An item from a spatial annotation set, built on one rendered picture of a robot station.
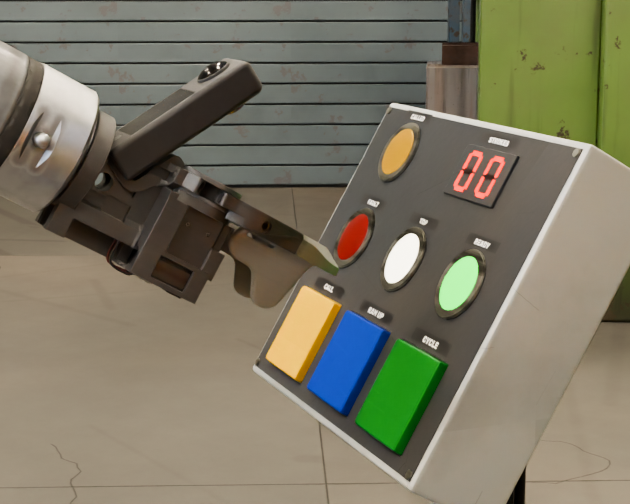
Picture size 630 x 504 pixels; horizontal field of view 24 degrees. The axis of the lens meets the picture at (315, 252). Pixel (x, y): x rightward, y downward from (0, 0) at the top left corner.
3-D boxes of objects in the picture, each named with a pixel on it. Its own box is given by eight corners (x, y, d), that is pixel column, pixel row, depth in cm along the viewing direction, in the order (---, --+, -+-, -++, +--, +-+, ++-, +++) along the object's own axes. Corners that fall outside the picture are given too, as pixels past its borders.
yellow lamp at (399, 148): (380, 180, 126) (381, 130, 125) (381, 172, 131) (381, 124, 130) (416, 180, 126) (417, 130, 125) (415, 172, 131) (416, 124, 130)
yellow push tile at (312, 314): (293, 379, 124) (334, 301, 124) (263, 358, 131) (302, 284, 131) (310, 388, 125) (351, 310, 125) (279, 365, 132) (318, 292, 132)
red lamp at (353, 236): (335, 267, 126) (335, 217, 125) (337, 256, 131) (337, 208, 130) (371, 267, 126) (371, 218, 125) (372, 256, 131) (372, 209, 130)
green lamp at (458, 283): (439, 319, 108) (440, 261, 107) (437, 304, 113) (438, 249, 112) (481, 319, 108) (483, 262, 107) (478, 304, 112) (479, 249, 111)
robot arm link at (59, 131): (28, 58, 99) (58, 67, 90) (90, 92, 101) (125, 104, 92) (-34, 174, 99) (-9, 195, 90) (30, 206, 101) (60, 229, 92)
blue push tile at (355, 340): (339, 413, 115) (383, 328, 115) (304, 387, 122) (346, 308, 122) (357, 421, 116) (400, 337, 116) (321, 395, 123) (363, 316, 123)
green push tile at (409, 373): (393, 451, 106) (440, 360, 106) (351, 422, 112) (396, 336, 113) (412, 460, 107) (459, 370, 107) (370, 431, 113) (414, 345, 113)
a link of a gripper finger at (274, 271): (305, 328, 106) (199, 275, 102) (343, 256, 106) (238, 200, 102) (321, 338, 103) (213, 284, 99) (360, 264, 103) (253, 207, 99)
